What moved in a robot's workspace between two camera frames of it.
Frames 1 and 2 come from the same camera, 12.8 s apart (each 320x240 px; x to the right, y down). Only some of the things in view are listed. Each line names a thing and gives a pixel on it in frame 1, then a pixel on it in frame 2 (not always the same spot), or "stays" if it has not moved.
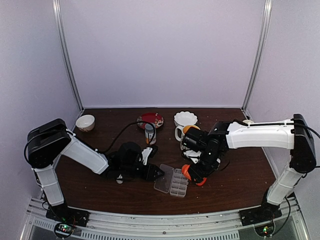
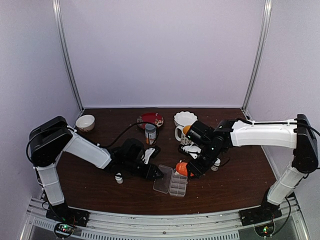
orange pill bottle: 185,169 -> 181,168
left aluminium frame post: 56,11 stays
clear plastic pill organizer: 173,182 stays
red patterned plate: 154,117 stays
